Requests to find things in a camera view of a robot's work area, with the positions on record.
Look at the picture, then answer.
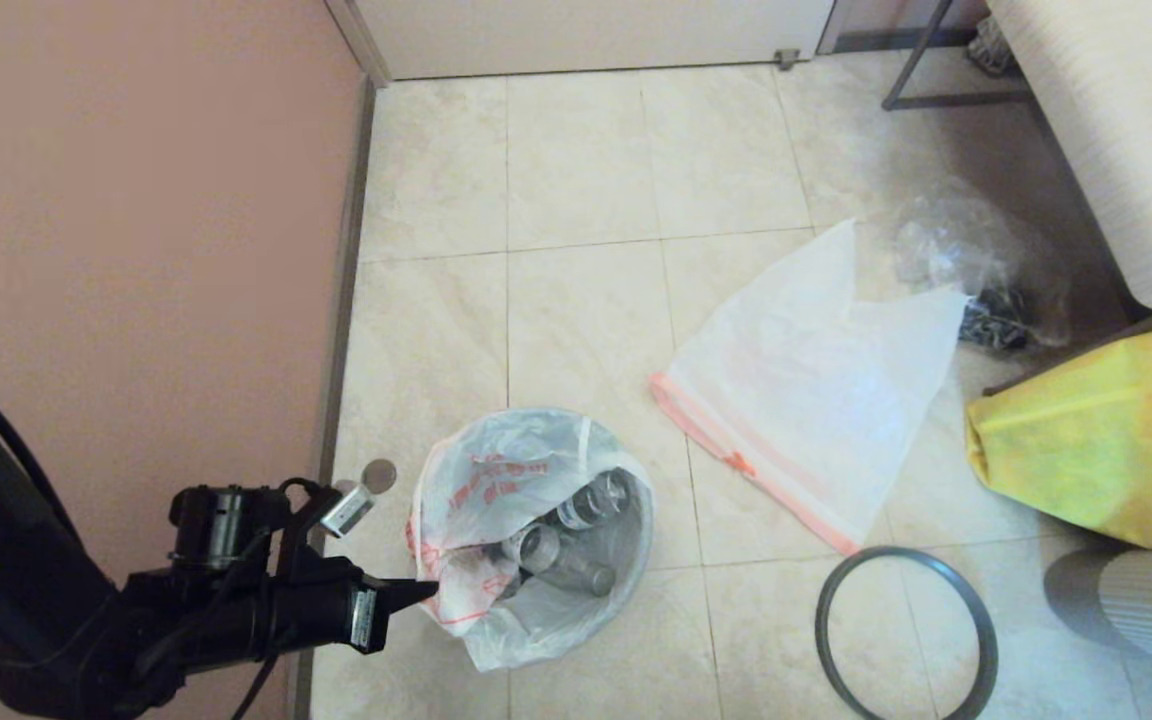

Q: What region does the white red-printed trash bag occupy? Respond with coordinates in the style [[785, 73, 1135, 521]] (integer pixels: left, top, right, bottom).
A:
[[408, 407, 657, 673]]

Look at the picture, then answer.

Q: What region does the black round trash bin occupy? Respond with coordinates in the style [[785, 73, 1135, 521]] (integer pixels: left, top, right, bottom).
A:
[[416, 420, 657, 656]]

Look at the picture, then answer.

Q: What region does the grey bin rim ring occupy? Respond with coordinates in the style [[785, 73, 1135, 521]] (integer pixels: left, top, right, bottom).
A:
[[816, 546, 999, 720]]

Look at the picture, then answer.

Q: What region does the crumpled clear plastic bag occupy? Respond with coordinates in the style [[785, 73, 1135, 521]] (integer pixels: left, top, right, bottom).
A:
[[891, 180, 1072, 351]]

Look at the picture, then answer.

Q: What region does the yellow fabric bag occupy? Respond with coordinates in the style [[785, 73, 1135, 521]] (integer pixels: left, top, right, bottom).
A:
[[966, 318, 1152, 551]]

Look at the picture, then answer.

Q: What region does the clear plastic bottle white label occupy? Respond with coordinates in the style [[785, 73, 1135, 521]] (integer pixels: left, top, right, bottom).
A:
[[501, 525, 619, 598]]

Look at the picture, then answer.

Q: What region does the clear plastic bottle dark label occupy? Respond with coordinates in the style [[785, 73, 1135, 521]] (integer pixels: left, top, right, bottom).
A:
[[556, 468, 634, 531]]

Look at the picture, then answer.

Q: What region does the white door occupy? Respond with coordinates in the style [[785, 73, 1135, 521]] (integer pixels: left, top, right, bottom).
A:
[[351, 0, 837, 83]]

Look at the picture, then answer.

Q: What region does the black crumpled item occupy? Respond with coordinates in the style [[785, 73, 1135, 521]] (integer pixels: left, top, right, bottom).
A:
[[956, 288, 1032, 353]]

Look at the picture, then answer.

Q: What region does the grey cloth bundle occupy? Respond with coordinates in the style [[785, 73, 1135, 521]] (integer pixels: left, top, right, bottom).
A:
[[966, 15, 1017, 79]]

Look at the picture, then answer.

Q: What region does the white ribbed table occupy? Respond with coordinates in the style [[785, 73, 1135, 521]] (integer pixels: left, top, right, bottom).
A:
[[981, 0, 1152, 311]]

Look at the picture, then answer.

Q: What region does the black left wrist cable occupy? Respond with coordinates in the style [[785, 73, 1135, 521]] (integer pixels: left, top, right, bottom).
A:
[[236, 650, 282, 720]]

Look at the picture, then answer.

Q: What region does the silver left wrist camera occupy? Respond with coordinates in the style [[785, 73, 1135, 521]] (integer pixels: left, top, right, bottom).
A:
[[321, 483, 377, 538]]

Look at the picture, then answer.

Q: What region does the white pink-drawstring trash bag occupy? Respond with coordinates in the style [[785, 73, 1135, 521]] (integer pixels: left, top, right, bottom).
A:
[[649, 218, 970, 556]]

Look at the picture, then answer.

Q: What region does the white door frame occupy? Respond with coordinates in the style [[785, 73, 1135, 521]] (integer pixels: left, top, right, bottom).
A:
[[324, 0, 395, 91]]

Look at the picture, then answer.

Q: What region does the dark metal table frame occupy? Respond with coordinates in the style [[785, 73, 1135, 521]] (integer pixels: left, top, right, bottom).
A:
[[880, 0, 1037, 113]]

